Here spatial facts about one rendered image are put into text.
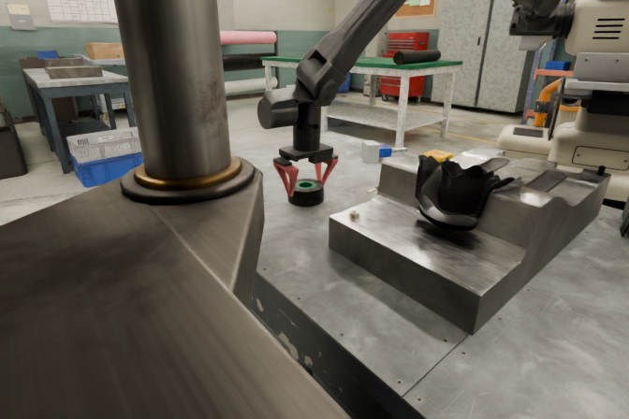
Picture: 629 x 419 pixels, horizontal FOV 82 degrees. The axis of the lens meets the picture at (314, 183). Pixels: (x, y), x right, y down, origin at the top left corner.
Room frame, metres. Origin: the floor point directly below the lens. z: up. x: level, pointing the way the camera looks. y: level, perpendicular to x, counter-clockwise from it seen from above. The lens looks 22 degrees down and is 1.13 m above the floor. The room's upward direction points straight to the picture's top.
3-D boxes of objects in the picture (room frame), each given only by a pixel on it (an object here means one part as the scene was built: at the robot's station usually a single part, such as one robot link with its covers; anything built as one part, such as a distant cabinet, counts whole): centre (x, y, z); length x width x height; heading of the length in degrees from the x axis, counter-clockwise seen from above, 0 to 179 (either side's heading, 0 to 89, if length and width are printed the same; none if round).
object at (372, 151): (1.02, -0.21, 0.83); 0.13 x 0.05 x 0.05; 102
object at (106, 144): (3.06, 1.76, 0.28); 0.61 x 0.41 x 0.15; 130
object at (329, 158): (0.75, 0.00, 0.87); 0.07 x 0.07 x 0.09; 39
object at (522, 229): (0.60, -0.30, 0.87); 0.50 x 0.26 x 0.14; 130
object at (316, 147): (0.73, 0.02, 0.94); 0.10 x 0.07 x 0.07; 129
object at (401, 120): (4.83, -0.46, 0.51); 2.40 x 1.13 x 1.02; 44
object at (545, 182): (0.60, -0.32, 0.92); 0.35 x 0.16 x 0.09; 130
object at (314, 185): (0.74, 0.02, 0.82); 0.08 x 0.08 x 0.04
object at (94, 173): (3.06, 1.77, 0.11); 0.61 x 0.41 x 0.22; 130
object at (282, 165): (0.72, 0.04, 0.87); 0.07 x 0.07 x 0.09; 39
